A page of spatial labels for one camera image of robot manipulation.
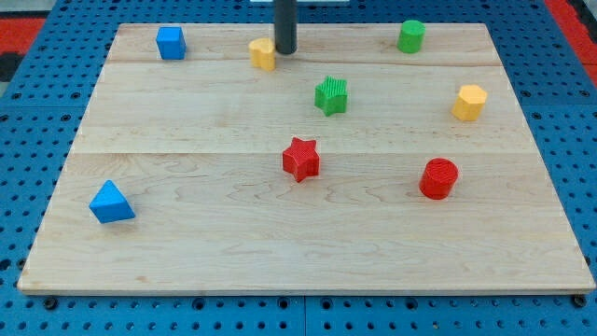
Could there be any yellow heart block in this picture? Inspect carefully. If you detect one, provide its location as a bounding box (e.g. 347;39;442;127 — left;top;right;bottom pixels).
248;37;276;71

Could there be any blue cube block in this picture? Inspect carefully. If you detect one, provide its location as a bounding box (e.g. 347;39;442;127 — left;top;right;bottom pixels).
156;26;187;60

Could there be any blue triangle block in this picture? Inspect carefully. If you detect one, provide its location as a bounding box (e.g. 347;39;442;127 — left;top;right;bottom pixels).
89;180;135;224

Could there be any red star block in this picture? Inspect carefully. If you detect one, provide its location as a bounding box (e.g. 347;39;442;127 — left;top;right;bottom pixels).
282;137;320;182

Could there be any green star block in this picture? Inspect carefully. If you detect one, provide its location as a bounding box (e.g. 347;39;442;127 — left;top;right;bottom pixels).
314;76;348;117

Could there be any light wooden board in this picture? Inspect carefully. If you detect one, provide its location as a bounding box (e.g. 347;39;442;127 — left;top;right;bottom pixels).
18;23;595;296

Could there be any red cylinder block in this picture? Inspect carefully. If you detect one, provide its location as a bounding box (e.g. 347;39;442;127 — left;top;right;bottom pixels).
419;158;459;200

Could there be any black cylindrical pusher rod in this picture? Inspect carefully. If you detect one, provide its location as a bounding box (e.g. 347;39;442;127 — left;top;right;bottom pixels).
273;0;298;55

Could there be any green cylinder block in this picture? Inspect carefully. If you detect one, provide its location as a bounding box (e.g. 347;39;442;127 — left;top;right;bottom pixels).
396;20;426;53

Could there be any yellow hexagon block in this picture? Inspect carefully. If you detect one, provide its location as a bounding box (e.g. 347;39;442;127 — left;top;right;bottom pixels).
451;85;488;121

